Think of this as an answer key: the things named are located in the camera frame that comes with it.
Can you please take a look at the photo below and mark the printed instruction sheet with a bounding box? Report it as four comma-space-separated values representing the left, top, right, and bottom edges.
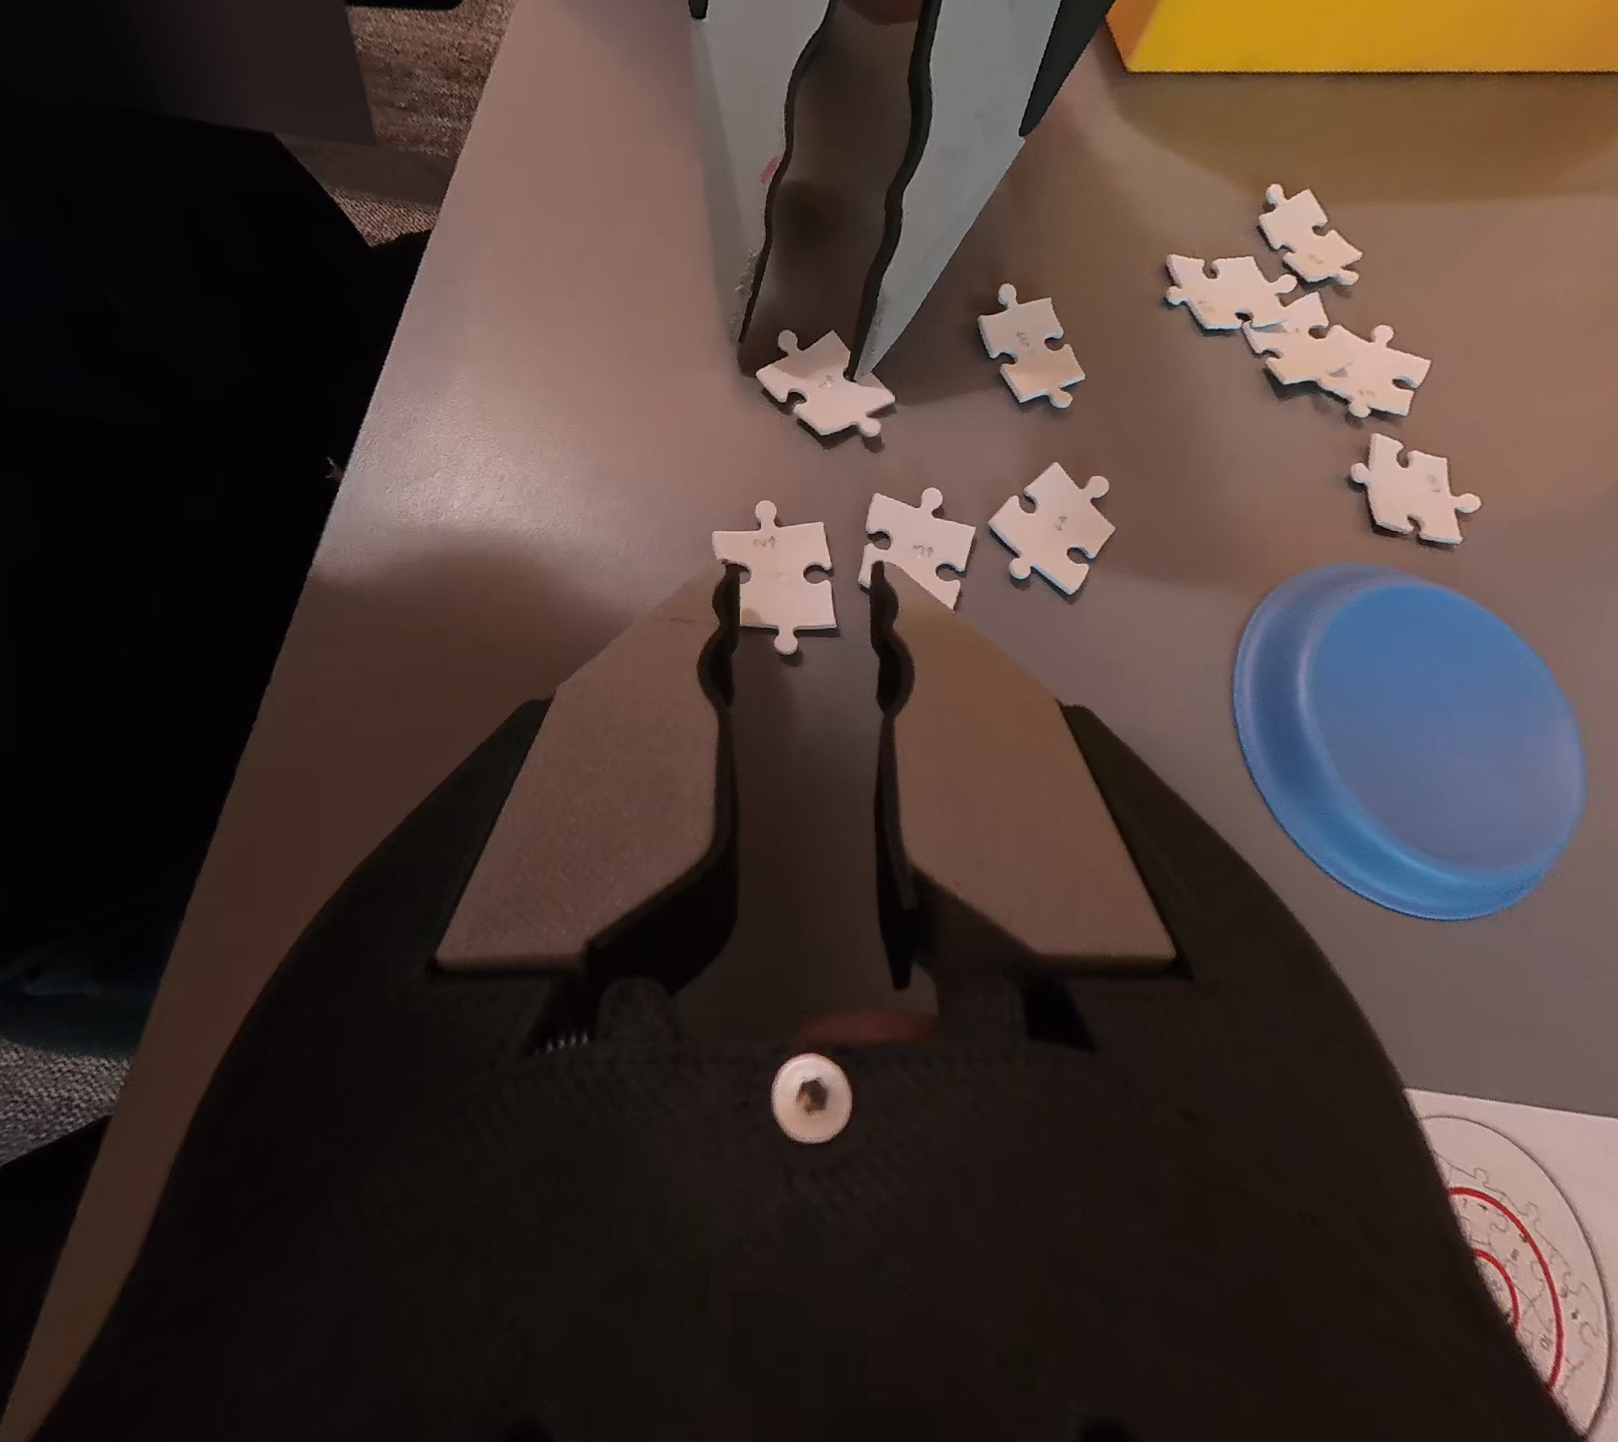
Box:
1407, 1089, 1618, 1442

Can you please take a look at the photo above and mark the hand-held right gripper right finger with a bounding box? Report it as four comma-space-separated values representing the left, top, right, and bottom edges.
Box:
871, 560, 1194, 992

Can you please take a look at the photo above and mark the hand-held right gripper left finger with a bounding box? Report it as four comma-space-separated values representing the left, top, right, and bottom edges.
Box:
434, 568, 749, 995

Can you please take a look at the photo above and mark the white puzzle piece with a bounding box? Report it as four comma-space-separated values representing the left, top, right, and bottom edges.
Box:
1258, 185, 1364, 286
1316, 323, 1434, 422
858, 492, 980, 613
712, 500, 840, 657
1242, 292, 1343, 391
990, 463, 1118, 591
755, 331, 898, 447
1349, 434, 1485, 548
978, 282, 1091, 410
1164, 255, 1300, 335

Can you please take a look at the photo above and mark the blue round plastic base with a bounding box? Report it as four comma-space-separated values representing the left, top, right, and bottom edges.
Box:
1232, 564, 1588, 922

